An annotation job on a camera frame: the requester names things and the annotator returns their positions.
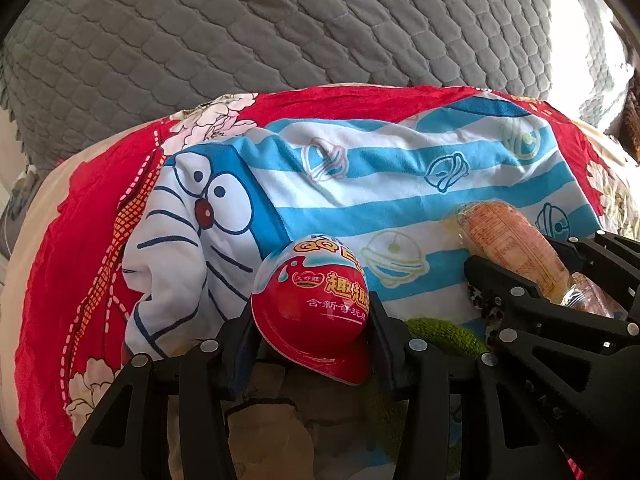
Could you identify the red egg toy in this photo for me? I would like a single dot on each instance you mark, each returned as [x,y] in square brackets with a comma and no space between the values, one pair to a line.
[310,310]

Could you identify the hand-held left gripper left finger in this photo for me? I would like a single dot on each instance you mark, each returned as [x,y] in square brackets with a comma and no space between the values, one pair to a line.
[245,355]

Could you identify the red floral blanket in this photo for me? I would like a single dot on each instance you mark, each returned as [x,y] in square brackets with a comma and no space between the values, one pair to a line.
[85,260]

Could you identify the grey quilted headboard cover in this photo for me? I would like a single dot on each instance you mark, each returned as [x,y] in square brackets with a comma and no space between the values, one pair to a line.
[250,25]

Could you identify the bread packet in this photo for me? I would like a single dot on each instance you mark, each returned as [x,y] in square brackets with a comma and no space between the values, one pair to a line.
[505,240]
[595,297]

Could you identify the blue striped cartoon cloth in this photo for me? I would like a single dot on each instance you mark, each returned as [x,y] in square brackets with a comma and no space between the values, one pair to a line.
[375,175]

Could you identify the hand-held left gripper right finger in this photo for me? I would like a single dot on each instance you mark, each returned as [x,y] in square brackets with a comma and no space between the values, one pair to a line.
[385,355]

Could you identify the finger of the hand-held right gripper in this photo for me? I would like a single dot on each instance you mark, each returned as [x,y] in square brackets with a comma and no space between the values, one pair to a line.
[617,265]
[505,285]

